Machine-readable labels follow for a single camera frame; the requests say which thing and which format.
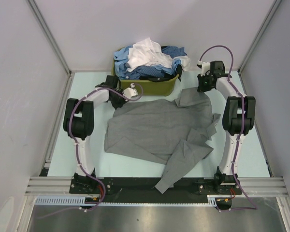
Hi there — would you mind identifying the grey long sleeve shirt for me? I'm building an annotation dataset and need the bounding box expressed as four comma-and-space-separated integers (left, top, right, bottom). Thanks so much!
104, 87, 221, 193

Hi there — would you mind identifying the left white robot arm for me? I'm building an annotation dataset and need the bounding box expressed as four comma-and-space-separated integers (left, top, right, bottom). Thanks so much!
63, 75, 127, 193

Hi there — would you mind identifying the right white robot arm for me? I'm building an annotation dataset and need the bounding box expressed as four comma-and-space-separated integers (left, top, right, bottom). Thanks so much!
197, 61, 256, 194

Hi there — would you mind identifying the dark blue dotted shirt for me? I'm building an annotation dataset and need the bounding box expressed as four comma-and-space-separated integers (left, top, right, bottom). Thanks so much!
122, 45, 190, 80

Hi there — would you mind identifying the black garment with button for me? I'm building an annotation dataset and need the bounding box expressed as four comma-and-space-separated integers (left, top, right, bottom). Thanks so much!
139, 65, 183, 83

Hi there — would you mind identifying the olive green laundry basket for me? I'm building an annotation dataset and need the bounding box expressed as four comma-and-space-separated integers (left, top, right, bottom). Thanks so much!
112, 61, 179, 96

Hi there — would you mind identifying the light blue shirt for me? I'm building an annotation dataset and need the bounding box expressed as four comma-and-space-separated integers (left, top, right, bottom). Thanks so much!
114, 45, 181, 80

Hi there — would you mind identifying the white shirt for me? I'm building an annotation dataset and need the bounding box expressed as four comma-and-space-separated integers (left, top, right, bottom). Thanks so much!
127, 38, 190, 74

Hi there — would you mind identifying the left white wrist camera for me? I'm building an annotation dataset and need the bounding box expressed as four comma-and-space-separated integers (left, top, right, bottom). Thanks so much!
123, 83, 138, 99

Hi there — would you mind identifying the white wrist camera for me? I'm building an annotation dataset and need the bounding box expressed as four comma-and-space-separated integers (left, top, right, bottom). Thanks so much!
123, 83, 138, 99
197, 60, 210, 76

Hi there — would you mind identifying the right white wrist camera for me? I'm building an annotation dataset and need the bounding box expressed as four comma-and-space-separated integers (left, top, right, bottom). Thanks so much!
197, 60, 210, 76

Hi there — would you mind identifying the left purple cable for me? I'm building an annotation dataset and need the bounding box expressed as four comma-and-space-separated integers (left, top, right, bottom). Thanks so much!
36, 83, 144, 219

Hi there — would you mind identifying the purple cable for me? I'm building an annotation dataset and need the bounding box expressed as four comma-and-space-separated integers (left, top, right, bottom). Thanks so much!
198, 44, 258, 211
36, 83, 144, 219

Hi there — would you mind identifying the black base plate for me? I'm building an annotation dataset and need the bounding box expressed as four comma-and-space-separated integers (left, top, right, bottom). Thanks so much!
69, 176, 242, 200

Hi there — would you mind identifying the white slotted cable duct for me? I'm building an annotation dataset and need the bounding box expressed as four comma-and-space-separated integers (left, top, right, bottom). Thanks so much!
35, 195, 231, 208

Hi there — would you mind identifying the aluminium frame rail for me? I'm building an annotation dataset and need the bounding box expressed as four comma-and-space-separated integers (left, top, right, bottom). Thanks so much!
25, 177, 289, 197

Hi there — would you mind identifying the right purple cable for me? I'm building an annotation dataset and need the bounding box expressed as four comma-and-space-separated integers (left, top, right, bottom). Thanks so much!
198, 44, 258, 211

